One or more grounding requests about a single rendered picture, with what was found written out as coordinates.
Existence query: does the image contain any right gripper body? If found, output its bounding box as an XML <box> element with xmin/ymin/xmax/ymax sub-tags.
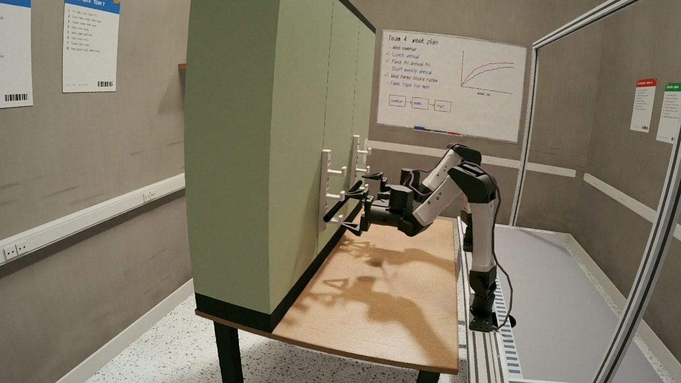
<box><xmin>377</xmin><ymin>172</ymin><xmax>388</xmax><ymax>200</ymax></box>

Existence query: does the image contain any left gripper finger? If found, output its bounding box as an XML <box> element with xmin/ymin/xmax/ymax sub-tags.
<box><xmin>341</xmin><ymin>222</ymin><xmax>360</xmax><ymax>236</ymax></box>
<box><xmin>345</xmin><ymin>189</ymin><xmax>366</xmax><ymax>200</ymax></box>

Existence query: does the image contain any black long bar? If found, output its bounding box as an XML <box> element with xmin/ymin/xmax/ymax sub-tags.
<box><xmin>323</xmin><ymin>180</ymin><xmax>362</xmax><ymax>222</ymax></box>

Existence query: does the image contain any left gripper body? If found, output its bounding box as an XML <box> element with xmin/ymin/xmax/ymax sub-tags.
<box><xmin>358</xmin><ymin>189</ymin><xmax>389</xmax><ymax>237</ymax></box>

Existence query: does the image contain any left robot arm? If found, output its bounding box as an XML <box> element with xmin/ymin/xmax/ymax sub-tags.
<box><xmin>372</xmin><ymin>164</ymin><xmax>497</xmax><ymax>333</ymax></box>

